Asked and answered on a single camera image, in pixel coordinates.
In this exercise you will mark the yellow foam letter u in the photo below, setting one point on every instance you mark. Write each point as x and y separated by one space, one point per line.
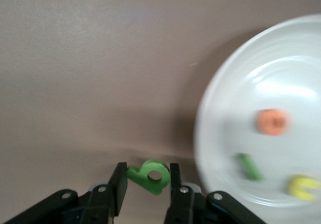
301 183

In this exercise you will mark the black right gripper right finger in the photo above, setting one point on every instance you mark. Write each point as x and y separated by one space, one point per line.
180 204

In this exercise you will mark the green foam letter l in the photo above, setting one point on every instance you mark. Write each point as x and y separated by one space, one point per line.
249 167

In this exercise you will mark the orange foam letter e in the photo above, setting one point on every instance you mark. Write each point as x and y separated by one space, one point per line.
272 122

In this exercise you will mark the brown table cover sheet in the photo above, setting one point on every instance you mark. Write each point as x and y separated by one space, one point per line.
100 70

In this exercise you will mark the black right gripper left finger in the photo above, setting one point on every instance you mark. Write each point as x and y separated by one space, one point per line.
118 188

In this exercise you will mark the beige brown plate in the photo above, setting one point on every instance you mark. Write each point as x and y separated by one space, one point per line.
238 96

